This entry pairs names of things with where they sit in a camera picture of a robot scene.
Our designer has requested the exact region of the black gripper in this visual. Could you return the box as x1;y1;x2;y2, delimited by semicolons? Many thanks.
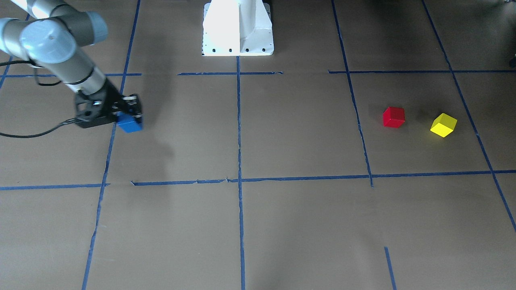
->
75;79;143;128

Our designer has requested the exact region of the blue wooden cube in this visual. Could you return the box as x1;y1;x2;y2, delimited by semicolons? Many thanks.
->
116;112;144;133

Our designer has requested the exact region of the red wooden cube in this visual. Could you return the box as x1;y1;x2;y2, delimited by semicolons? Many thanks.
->
382;106;406;128

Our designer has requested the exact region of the yellow wooden cube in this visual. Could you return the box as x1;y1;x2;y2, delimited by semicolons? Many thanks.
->
430;113;458;138

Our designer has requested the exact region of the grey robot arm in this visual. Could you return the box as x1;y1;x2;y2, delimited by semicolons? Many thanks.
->
0;0;143;133

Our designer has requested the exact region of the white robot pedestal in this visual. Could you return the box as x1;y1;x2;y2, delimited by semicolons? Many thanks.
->
202;0;275;57

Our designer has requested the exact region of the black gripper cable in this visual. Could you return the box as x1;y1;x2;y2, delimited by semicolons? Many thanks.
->
0;56;81;139

